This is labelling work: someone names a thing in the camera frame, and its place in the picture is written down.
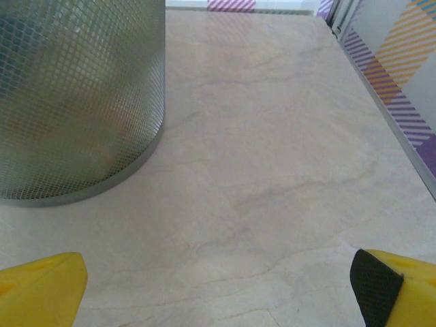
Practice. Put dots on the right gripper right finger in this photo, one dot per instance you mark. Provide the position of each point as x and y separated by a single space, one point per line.
408 293

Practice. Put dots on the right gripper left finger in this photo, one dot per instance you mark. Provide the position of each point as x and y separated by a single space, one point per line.
37 293

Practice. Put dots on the metal mesh waste bin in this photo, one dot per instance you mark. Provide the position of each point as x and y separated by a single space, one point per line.
78 102

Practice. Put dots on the aluminium side rail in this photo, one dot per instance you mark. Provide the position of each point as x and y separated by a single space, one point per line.
391 119

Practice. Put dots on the aluminium corner post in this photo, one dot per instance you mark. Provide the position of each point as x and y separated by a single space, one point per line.
342 17

